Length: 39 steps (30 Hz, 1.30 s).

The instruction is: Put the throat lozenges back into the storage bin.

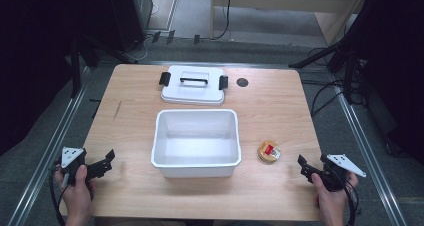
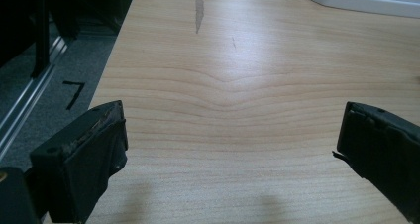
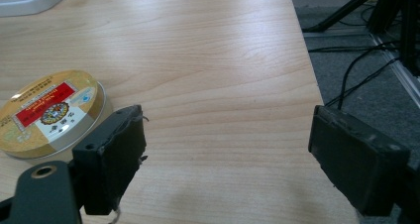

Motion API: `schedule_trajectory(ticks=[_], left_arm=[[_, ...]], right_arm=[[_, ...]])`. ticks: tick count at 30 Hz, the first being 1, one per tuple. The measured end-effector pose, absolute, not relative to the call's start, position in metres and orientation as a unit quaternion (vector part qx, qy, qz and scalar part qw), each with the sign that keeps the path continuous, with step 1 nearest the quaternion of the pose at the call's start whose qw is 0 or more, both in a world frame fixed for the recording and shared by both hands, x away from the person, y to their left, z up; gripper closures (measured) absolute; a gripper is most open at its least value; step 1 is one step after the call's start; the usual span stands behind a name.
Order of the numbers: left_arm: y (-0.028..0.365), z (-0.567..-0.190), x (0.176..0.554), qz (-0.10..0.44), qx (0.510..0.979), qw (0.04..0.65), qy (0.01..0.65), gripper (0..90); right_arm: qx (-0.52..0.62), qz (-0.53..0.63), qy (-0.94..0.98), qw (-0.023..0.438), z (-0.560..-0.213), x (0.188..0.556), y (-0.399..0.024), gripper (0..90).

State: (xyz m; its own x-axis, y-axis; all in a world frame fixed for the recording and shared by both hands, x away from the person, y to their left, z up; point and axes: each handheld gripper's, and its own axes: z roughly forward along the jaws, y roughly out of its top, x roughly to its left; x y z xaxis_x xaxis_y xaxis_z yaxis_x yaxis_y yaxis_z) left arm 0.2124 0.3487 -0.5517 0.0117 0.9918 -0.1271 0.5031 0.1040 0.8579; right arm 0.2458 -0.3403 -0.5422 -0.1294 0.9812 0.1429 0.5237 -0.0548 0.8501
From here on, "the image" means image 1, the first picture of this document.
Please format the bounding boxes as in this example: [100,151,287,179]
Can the metal floor rail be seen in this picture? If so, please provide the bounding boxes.
[328,73,408,226]
[7,65,93,226]

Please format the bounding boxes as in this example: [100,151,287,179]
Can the person's right hand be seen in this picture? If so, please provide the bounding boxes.
[311,171,360,219]

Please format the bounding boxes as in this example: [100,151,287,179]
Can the black floor cables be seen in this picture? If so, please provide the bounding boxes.
[299,47,369,118]

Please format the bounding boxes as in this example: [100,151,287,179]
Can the round yellow tin red label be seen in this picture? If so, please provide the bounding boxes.
[257,139,282,165]

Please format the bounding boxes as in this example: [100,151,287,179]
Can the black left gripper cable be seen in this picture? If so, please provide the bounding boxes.
[48,164,69,226]

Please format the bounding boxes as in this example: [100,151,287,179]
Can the person's left hand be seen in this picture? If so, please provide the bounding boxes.
[53,164,96,218]

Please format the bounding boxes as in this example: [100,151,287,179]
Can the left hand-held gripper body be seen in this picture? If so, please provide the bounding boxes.
[57,146,90,188]

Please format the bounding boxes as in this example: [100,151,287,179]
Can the black tripod stand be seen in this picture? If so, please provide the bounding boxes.
[287,0,424,105]

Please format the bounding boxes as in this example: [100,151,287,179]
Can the black hanging cable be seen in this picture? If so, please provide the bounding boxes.
[213,0,233,41]

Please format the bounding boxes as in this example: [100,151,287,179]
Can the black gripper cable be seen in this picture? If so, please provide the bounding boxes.
[48,164,69,226]
[343,177,362,226]

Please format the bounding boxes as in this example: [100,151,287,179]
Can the white plastic storage box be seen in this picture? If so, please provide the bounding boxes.
[150,108,243,179]

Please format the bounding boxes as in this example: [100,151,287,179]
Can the black metal stand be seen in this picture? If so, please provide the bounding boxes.
[68,34,138,100]

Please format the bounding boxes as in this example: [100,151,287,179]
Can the white lid with black latches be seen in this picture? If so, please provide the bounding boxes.
[158,64,230,107]

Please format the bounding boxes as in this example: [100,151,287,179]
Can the dark curtain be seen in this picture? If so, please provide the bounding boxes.
[0,0,83,157]

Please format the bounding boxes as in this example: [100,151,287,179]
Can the black computer tower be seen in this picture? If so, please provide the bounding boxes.
[105,0,154,53]

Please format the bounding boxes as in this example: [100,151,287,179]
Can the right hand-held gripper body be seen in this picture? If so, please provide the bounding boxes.
[319,153,367,193]

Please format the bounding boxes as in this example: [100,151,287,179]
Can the white floor cable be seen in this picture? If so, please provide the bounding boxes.
[128,2,160,62]

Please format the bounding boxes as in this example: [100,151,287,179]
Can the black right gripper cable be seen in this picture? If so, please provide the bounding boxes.
[343,177,362,226]

